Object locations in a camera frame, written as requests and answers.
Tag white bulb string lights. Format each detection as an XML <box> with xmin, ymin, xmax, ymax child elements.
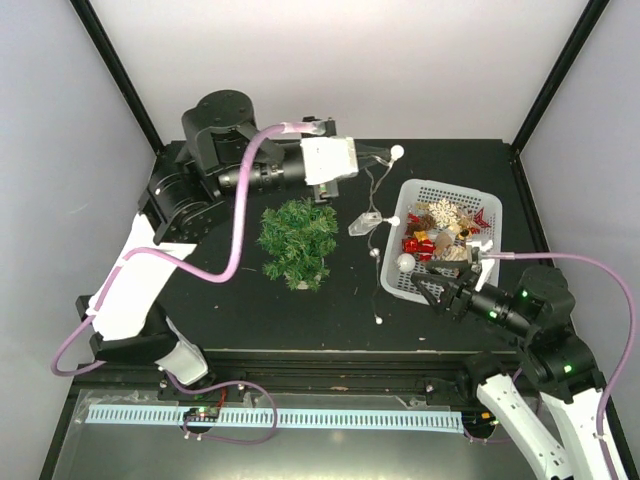
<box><xmin>348</xmin><ymin>144</ymin><xmax>405</xmax><ymax>326</ymax></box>

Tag white perforated plastic basket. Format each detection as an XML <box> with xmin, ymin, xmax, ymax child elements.
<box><xmin>380</xmin><ymin>179</ymin><xmax>503</xmax><ymax>304</ymax></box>

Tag small green christmas tree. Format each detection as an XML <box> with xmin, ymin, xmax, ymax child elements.
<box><xmin>257</xmin><ymin>199</ymin><xmax>338</xmax><ymax>291</ymax></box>

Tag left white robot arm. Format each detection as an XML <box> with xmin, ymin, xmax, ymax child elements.
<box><xmin>85</xmin><ymin>89</ymin><xmax>403</xmax><ymax>399</ymax></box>

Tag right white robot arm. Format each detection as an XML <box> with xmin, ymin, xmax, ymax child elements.
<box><xmin>411</xmin><ymin>261</ymin><xmax>630</xmax><ymax>479</ymax></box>

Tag white ball ornament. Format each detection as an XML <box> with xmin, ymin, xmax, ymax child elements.
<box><xmin>396</xmin><ymin>253</ymin><xmax>416</xmax><ymax>273</ymax></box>

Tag red gift box ornament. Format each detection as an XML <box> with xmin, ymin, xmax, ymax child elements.
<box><xmin>402</xmin><ymin>237</ymin><xmax>436</xmax><ymax>262</ymax></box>

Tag red star ornament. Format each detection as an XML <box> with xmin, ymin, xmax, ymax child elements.
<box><xmin>472</xmin><ymin>208</ymin><xmax>491</xmax><ymax>231</ymax></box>

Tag brown pine cone ornament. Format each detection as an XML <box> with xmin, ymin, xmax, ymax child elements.
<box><xmin>405</xmin><ymin>214</ymin><xmax>436</xmax><ymax>236</ymax></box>

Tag gold snowflake ornament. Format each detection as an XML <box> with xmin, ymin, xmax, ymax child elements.
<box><xmin>428</xmin><ymin>198</ymin><xmax>458</xmax><ymax>228</ymax></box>

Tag right circuit board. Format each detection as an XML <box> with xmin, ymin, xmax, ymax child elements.
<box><xmin>462</xmin><ymin>411</ymin><xmax>499</xmax><ymax>425</ymax></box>

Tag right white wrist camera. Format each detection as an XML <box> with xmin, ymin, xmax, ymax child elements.
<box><xmin>466</xmin><ymin>239</ymin><xmax>496</xmax><ymax>292</ymax></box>

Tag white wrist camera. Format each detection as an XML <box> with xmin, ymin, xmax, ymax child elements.
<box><xmin>300</xmin><ymin>137</ymin><xmax>359</xmax><ymax>186</ymax></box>
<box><xmin>466</xmin><ymin>239</ymin><xmax>496</xmax><ymax>292</ymax></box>

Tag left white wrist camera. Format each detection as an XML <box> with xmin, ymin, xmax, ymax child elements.
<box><xmin>300</xmin><ymin>137</ymin><xmax>359</xmax><ymax>186</ymax></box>

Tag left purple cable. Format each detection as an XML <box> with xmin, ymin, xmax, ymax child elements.
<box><xmin>51</xmin><ymin>121</ymin><xmax>321</xmax><ymax>377</ymax></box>

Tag purple cable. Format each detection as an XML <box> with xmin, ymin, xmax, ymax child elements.
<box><xmin>51</xmin><ymin>121</ymin><xmax>321</xmax><ymax>377</ymax></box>
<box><xmin>477</xmin><ymin>251</ymin><xmax>639</xmax><ymax>480</ymax></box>

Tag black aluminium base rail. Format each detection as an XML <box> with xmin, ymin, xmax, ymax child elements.
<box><xmin>79</xmin><ymin>349</ymin><xmax>501</xmax><ymax>401</ymax></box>

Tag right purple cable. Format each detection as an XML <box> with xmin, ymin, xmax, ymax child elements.
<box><xmin>477</xmin><ymin>251</ymin><xmax>639</xmax><ymax>480</ymax></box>

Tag white slotted cable duct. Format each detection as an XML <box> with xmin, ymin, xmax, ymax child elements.
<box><xmin>85</xmin><ymin>405</ymin><xmax>464</xmax><ymax>434</ymax></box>

